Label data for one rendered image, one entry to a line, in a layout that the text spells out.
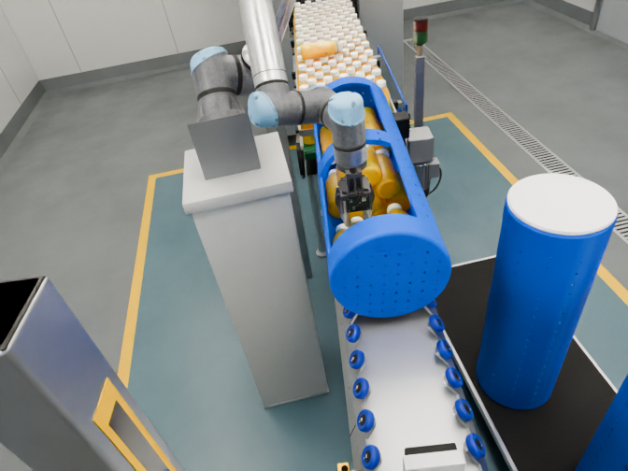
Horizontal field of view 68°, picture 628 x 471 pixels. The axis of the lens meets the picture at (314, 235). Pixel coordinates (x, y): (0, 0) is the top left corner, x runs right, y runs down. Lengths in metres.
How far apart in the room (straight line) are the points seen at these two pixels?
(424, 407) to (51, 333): 0.88
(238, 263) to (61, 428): 1.21
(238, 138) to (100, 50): 4.99
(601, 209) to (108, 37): 5.57
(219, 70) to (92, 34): 4.86
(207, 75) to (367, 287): 0.76
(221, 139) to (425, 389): 0.85
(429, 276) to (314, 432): 1.18
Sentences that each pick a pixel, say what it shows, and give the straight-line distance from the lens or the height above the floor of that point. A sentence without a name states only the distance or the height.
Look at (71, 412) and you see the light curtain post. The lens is 0.36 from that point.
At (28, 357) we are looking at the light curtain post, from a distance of 0.32.
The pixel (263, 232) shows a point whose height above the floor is 0.98.
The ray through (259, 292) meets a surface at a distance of 1.64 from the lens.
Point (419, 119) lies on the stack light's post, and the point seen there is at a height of 0.80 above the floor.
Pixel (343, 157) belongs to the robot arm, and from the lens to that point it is 1.05.
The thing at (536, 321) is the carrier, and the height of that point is 0.68.
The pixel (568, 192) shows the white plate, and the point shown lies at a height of 1.04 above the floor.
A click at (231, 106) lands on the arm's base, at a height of 1.34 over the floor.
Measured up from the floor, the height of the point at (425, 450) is 1.08.
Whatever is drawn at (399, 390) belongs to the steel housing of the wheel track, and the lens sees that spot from 1.12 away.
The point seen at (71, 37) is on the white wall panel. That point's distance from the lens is 6.32.
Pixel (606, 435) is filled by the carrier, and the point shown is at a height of 0.57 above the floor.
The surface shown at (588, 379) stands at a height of 0.15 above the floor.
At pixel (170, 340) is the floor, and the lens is 2.61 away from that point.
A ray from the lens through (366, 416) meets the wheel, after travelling 1.03.
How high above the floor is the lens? 1.89
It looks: 40 degrees down
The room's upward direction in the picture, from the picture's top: 10 degrees counter-clockwise
